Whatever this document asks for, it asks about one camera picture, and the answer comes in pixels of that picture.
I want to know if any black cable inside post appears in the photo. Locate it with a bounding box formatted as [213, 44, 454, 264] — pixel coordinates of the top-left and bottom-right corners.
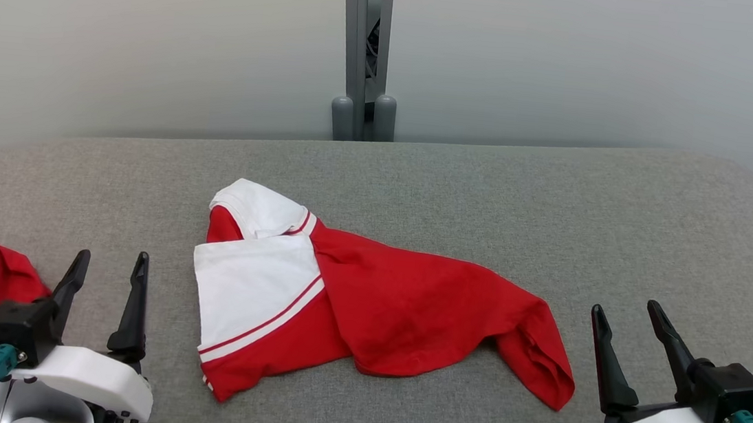
[362, 0, 386, 81]

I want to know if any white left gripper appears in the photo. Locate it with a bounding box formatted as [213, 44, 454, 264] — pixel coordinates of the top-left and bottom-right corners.
[4, 240, 167, 423]

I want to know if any red garment with white panel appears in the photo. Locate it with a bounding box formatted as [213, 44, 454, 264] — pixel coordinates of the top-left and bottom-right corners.
[179, 175, 592, 423]

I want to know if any grey cylindrical post foot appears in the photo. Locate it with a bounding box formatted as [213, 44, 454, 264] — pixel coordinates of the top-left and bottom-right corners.
[328, 95, 358, 143]
[371, 94, 399, 143]

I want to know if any grey metal partition post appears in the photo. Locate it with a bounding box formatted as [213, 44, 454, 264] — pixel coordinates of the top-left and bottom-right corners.
[328, 0, 395, 145]

